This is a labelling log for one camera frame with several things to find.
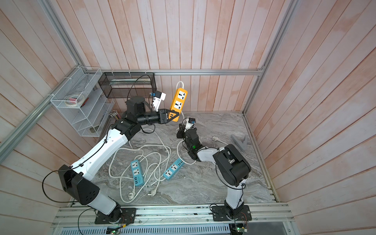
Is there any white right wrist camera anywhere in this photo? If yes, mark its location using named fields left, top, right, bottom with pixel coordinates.
left=185, top=117, right=196, bottom=130

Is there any tape roll on shelf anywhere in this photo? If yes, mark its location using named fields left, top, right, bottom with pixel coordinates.
left=64, top=94, right=85, bottom=107

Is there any white cord of blue strips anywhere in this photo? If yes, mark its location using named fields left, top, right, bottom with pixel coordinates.
left=108, top=129, right=172, bottom=204

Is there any grey plastic stand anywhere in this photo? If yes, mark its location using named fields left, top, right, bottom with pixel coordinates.
left=231, top=135, right=248, bottom=152

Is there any blue power strip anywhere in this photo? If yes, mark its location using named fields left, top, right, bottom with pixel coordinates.
left=130, top=160, right=145, bottom=187
left=163, top=158, right=185, bottom=180

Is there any orange power strip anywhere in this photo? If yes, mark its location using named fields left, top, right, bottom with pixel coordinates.
left=169, top=88, right=188, bottom=122

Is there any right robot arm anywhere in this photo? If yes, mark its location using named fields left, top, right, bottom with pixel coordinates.
left=176, top=127, right=251, bottom=215

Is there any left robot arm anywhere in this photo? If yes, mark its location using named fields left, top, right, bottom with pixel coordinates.
left=58, top=97, right=179, bottom=223

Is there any white wire mesh shelf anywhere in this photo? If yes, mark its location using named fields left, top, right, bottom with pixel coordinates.
left=51, top=67, right=114, bottom=137

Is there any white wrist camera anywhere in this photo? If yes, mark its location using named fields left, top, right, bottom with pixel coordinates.
left=185, top=117, right=196, bottom=130
left=152, top=91, right=166, bottom=111

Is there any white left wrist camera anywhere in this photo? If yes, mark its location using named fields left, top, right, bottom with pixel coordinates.
left=152, top=91, right=166, bottom=111

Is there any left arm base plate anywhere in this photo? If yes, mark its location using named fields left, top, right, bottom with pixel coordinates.
left=95, top=208, right=137, bottom=225

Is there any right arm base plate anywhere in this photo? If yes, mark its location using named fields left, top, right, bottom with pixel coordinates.
left=209, top=204, right=252, bottom=222

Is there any black mesh wall basket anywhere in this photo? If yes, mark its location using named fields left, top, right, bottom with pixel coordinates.
left=98, top=72, right=157, bottom=99

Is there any bundle of pencils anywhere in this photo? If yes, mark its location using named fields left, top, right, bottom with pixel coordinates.
left=109, top=110, right=121, bottom=120

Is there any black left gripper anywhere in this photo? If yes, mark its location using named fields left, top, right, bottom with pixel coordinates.
left=136, top=108, right=179, bottom=125

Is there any blue power strip left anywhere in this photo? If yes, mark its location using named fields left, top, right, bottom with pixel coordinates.
left=130, top=160, right=145, bottom=187

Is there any blue power strip right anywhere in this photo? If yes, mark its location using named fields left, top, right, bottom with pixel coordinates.
left=163, top=158, right=185, bottom=180

